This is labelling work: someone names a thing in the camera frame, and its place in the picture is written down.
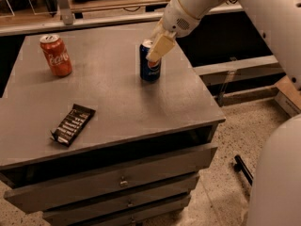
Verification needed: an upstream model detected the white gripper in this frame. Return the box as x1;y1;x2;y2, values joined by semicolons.
147;0;200;62

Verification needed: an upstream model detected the blue pepsi can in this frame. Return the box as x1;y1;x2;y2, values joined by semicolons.
139;39;161;82

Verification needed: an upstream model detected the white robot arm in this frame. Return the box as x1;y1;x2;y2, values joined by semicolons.
147;0;301;226

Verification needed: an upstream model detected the red coke can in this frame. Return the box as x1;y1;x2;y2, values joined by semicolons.
40;34;72;77

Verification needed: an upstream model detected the grey low bench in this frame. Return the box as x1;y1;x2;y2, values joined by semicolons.
194;56;284;106

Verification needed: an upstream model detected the grey metal railing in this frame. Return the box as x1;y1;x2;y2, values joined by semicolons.
0;0;246;38

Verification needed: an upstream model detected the grey drawer cabinet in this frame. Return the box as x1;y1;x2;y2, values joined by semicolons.
0;21;227;226

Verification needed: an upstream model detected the black chocolate bar wrapper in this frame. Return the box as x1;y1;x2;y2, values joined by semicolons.
51;104;95;147

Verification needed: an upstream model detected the black metal bar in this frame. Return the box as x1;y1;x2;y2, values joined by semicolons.
233;154;253;185

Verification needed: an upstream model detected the middle grey drawer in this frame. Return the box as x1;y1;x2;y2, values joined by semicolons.
43;172;199;226

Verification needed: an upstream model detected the grey drawer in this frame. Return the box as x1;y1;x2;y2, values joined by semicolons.
43;172;199;226
5;143;217;213
70;193;191;226

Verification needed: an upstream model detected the bottom grey drawer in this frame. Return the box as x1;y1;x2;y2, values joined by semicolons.
70;193;191;226

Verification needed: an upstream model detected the top grey drawer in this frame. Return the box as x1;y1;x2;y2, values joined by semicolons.
5;143;217;213

